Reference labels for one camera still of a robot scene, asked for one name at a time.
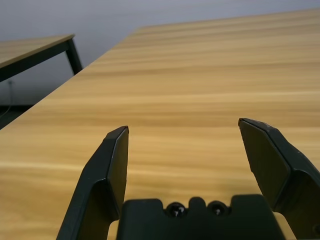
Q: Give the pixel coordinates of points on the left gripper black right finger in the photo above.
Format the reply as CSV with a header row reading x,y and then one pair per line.
x,y
280,170

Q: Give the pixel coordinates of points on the wooden desk with black frame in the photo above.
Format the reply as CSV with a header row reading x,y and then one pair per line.
x,y
30,48

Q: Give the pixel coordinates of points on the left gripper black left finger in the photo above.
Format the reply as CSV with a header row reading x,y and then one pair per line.
x,y
100,175

